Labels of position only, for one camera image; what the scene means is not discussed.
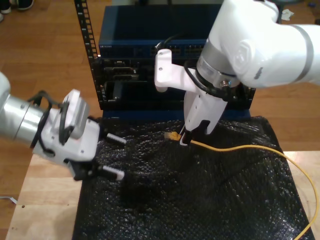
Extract yellow network cable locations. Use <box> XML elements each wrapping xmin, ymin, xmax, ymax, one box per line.
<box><xmin>163</xmin><ymin>131</ymin><xmax>320</xmax><ymax>240</ymax></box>

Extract blue base panel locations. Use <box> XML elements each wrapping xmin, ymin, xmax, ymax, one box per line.
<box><xmin>101</xmin><ymin>108</ymin><xmax>252</xmax><ymax>121</ymax></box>

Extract black bubble wrap mat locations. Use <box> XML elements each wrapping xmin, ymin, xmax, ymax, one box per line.
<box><xmin>72</xmin><ymin>115</ymin><xmax>316</xmax><ymax>240</ymax></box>

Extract black rack server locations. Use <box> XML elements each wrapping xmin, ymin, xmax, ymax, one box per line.
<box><xmin>99</xmin><ymin>57</ymin><xmax>201</xmax><ymax>82</ymax></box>

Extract white flat strip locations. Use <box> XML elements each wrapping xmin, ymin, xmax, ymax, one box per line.
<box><xmin>0</xmin><ymin>195</ymin><xmax>19</xmax><ymax>205</ymax></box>

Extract white crumpled paper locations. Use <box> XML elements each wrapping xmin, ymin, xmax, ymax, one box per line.
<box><xmin>280</xmin><ymin>8</ymin><xmax>295</xmax><ymax>22</ymax></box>

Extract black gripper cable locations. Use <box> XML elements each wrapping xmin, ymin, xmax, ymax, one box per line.
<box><xmin>184</xmin><ymin>61</ymin><xmax>230</xmax><ymax>102</ymax></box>
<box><xmin>37</xmin><ymin>101</ymin><xmax>75</xmax><ymax>155</ymax></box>

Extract blue network switch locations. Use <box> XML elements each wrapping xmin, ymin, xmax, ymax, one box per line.
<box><xmin>98</xmin><ymin>5</ymin><xmax>225</xmax><ymax>59</ymax></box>

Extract black rack frame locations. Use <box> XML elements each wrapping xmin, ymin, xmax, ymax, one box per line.
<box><xmin>73</xmin><ymin>0</ymin><xmax>257</xmax><ymax>111</ymax></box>

